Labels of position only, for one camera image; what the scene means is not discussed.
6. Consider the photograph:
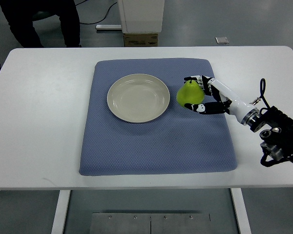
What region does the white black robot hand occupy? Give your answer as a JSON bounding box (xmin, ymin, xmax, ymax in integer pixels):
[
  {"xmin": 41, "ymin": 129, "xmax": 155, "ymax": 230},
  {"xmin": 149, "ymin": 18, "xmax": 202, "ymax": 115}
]
[{"xmin": 184, "ymin": 75, "xmax": 260, "ymax": 126}]

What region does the green pear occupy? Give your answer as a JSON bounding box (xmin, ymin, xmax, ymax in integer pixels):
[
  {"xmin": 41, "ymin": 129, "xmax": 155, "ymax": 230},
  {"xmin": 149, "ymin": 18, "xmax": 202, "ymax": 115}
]
[{"xmin": 176, "ymin": 80, "xmax": 205, "ymax": 107}]

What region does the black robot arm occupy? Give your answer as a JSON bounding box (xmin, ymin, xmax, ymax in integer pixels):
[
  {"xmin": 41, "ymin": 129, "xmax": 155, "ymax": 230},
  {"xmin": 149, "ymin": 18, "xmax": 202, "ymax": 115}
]
[{"xmin": 250, "ymin": 79, "xmax": 293, "ymax": 167}]

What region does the small grey floor plate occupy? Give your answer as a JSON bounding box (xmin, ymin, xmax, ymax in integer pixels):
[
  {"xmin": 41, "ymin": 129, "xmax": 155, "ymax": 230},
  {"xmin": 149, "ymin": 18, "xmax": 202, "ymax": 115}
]
[{"xmin": 215, "ymin": 37, "xmax": 229, "ymax": 44}]

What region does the beige round plate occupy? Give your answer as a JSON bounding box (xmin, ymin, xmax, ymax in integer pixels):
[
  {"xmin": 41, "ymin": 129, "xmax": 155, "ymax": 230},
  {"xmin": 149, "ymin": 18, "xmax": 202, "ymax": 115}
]
[{"xmin": 106, "ymin": 74, "xmax": 170, "ymax": 123}]

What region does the blue textured mat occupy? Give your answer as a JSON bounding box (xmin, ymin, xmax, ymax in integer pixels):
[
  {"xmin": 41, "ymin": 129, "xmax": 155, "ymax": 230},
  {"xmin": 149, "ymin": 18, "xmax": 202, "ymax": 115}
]
[{"xmin": 79, "ymin": 58, "xmax": 237, "ymax": 176}]

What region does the white right table leg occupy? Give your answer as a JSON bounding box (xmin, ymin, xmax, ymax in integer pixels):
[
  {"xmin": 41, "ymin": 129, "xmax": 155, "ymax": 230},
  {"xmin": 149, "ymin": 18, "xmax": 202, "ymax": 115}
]
[{"xmin": 230, "ymin": 188, "xmax": 251, "ymax": 234}]

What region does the white table leg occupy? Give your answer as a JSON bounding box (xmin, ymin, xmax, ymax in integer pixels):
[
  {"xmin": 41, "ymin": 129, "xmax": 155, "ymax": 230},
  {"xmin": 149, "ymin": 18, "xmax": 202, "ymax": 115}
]
[
  {"xmin": 230, "ymin": 188, "xmax": 251, "ymax": 234},
  {"xmin": 51, "ymin": 190, "xmax": 71, "ymax": 234}
]

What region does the brown cardboard box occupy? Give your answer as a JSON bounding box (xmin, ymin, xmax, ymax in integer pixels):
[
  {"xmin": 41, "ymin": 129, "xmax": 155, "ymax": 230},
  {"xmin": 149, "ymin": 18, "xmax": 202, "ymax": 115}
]
[{"xmin": 123, "ymin": 33, "xmax": 158, "ymax": 47}]

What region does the metal floor bar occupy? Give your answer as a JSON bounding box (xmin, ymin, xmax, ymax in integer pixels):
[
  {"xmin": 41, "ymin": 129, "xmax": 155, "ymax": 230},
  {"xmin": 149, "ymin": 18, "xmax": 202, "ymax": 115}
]
[{"xmin": 96, "ymin": 24, "xmax": 122, "ymax": 31}]

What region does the white left table leg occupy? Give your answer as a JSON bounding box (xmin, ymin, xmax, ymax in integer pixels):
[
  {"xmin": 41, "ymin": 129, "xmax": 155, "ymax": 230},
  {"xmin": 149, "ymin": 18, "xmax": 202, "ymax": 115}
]
[{"xmin": 51, "ymin": 190, "xmax": 71, "ymax": 234}]

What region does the person in black trousers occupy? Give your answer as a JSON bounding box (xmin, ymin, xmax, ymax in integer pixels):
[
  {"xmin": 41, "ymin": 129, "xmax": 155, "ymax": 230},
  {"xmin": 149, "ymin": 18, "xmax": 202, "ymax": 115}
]
[{"xmin": 0, "ymin": 0, "xmax": 81, "ymax": 48}]

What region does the metal base plate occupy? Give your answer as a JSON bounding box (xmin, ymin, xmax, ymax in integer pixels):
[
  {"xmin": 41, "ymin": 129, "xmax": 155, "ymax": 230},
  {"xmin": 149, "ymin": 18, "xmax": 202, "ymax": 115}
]
[{"xmin": 90, "ymin": 213, "xmax": 212, "ymax": 234}]

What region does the black floor cable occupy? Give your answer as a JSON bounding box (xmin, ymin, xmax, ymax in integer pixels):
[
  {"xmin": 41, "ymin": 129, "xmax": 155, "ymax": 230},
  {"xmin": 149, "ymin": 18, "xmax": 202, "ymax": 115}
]
[{"xmin": 70, "ymin": 0, "xmax": 119, "ymax": 25}]

